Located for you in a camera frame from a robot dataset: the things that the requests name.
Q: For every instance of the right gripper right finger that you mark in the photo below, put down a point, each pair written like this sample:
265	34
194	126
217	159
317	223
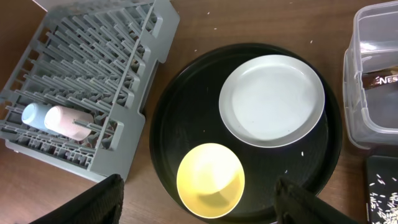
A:
295	205

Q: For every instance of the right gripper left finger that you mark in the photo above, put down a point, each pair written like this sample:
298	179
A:
101	204

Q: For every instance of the yellow bowl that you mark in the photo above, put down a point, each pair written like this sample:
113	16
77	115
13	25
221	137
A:
210	180

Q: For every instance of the pink cup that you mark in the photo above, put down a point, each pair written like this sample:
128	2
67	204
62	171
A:
61	120

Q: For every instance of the blue cup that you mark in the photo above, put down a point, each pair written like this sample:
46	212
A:
34	115

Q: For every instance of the brown snack wrapper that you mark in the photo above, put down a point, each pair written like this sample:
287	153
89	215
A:
379	78

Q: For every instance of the grey dishwasher rack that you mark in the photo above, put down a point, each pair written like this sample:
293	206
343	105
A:
98	57

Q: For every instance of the black rectangular bin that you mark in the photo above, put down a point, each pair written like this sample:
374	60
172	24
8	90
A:
381	183

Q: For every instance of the round black tray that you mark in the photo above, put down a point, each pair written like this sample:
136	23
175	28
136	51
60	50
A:
187	115

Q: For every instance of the grey round plate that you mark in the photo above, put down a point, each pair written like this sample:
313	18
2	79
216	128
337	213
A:
272	101

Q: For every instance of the clear plastic bin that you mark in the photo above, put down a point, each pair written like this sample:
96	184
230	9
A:
371	115

